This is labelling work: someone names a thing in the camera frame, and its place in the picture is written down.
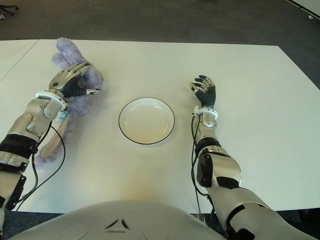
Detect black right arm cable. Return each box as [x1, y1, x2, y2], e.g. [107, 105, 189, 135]
[191, 113, 216, 221]

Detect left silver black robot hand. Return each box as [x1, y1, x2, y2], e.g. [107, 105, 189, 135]
[48, 61, 102, 100]

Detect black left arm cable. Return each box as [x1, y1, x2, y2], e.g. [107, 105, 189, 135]
[9, 122, 66, 212]

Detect white plate with black rim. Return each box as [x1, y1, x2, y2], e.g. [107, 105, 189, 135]
[118, 97, 176, 145]

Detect black office chair base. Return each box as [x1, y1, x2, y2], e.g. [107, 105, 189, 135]
[0, 0, 20, 12]

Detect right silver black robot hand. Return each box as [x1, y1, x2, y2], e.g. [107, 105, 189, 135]
[188, 74, 217, 109]

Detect purple plush bunny doll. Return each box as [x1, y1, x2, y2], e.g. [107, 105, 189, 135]
[32, 37, 105, 170]

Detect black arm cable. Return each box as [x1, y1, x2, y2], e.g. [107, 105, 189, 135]
[191, 113, 216, 221]
[9, 122, 66, 212]

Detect grey robot torso shell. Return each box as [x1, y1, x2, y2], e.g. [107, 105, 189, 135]
[9, 199, 226, 240]

